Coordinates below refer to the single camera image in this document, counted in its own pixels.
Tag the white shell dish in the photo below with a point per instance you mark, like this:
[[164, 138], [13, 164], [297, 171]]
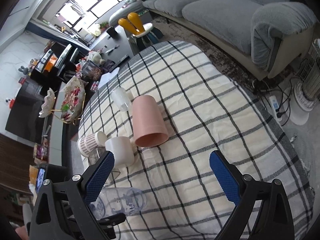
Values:
[[48, 102]]

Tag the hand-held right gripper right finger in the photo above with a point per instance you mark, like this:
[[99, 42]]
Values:
[[225, 177]]

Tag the white power strip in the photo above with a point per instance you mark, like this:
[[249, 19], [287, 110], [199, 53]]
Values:
[[275, 105]]

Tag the clear printed plastic cup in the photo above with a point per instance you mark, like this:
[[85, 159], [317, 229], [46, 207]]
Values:
[[125, 200]]

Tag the white paper sheet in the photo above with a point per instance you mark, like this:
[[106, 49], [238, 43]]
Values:
[[108, 77]]

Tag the white electric heater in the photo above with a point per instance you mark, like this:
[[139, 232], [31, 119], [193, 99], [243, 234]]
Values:
[[307, 90]]

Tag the black phone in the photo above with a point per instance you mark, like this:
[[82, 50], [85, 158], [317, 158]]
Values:
[[40, 180]]

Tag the gold candy tray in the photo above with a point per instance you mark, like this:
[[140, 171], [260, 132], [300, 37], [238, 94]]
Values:
[[72, 95]]

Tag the plaid blanket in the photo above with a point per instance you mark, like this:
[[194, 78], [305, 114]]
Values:
[[200, 105]]

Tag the plaid paper cup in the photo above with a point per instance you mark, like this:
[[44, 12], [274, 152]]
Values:
[[90, 142]]

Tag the clear snack box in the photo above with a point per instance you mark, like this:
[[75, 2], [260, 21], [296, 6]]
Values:
[[92, 70]]

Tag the yellow rabbit ear chair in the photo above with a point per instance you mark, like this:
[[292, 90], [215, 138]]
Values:
[[132, 21]]

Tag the small clear plastic cup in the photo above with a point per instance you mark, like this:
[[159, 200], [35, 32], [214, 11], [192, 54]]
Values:
[[120, 97]]

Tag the grey bunny toy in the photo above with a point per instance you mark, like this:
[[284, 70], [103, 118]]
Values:
[[23, 70]]

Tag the colourful snack packets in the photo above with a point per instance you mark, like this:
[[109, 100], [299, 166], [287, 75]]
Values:
[[41, 150]]

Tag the white plush bunny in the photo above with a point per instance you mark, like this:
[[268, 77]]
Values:
[[96, 57]]

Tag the clear glass cup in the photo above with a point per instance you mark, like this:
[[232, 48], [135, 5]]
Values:
[[94, 158]]

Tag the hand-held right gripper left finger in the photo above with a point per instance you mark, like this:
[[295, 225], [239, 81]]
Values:
[[100, 175]]

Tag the pink cup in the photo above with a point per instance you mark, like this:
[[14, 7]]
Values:
[[147, 120]]

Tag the black remote control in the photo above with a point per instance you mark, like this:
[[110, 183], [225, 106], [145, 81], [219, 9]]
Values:
[[123, 59]]

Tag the grey sofa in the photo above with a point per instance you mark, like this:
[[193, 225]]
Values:
[[212, 12]]

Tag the black coffee table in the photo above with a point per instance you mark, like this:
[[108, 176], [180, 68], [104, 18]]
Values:
[[117, 41]]

